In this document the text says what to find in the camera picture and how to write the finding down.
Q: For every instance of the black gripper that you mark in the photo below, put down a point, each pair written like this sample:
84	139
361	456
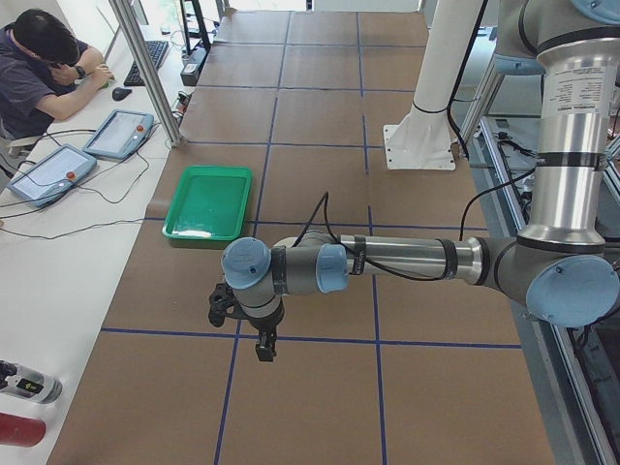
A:
264	325

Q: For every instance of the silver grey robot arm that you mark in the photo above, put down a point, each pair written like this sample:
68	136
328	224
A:
575	44

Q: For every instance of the green plastic tray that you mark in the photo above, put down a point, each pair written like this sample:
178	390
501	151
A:
208	205

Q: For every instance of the silver water bottle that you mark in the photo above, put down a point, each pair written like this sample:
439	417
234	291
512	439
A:
26	383

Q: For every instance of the red cylinder bottle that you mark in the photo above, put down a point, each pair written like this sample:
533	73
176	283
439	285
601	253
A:
20	431

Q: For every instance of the far teach pendant tablet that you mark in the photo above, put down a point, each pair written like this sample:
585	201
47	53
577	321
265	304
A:
120	135

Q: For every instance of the teach pendant tablet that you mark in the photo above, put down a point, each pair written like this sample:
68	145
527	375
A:
53	176
120	135

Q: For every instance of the near teach pendant tablet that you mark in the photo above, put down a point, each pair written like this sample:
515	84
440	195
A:
53	176

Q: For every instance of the black power strip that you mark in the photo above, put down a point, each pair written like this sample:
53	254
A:
192	66

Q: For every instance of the black computer mouse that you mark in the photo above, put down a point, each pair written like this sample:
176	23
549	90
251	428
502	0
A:
120	93

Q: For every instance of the seated person in dark shirt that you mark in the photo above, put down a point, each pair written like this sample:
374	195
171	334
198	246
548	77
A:
47	74

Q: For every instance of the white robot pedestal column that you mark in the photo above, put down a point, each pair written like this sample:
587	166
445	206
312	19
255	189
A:
421	141

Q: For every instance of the aluminium side frame rail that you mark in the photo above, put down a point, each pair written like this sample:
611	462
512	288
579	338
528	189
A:
565	305

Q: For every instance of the aluminium frame post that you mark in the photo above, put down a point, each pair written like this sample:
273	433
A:
130	27

